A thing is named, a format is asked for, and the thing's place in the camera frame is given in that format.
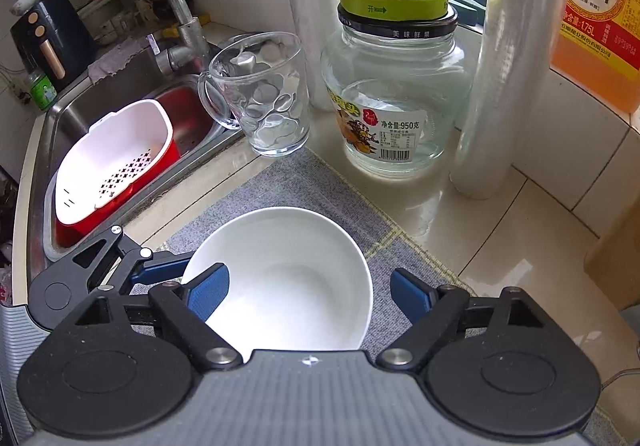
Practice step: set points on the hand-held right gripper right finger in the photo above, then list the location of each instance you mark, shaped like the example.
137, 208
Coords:
410, 293

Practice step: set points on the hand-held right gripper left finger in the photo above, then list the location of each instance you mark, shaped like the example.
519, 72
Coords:
210, 291

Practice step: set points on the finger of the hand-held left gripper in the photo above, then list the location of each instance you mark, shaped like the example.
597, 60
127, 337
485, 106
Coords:
160, 271

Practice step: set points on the white floral bowl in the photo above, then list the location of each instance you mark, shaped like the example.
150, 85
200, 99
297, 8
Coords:
300, 286

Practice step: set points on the white plastic colander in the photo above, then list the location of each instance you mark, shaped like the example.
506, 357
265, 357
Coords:
115, 156

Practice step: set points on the grey teal checked dish towel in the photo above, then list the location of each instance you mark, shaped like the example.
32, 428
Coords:
300, 186

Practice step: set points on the red plastic basin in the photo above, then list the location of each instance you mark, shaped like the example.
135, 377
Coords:
175, 116

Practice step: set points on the stainless steel sink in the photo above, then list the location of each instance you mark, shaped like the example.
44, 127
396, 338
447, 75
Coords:
75, 116

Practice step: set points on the clear glass mug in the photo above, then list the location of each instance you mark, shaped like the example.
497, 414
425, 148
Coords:
270, 116

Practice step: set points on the small green bottle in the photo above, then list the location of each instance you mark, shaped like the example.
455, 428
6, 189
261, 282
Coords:
42, 94

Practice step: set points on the glass jar yellow lid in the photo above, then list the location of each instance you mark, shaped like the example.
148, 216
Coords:
390, 91

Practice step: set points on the grey dishcloth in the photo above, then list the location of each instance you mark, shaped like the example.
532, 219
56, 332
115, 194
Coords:
115, 59

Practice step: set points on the large plastic wrap roll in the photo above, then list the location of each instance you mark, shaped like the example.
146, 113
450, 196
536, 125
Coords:
505, 76

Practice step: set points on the dark blue kitchen appliance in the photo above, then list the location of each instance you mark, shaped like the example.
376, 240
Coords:
55, 36

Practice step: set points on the small plastic wrap roll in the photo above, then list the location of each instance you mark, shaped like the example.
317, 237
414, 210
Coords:
310, 26

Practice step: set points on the orange cooking wine bottle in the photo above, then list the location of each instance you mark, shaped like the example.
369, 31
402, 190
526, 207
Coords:
600, 51

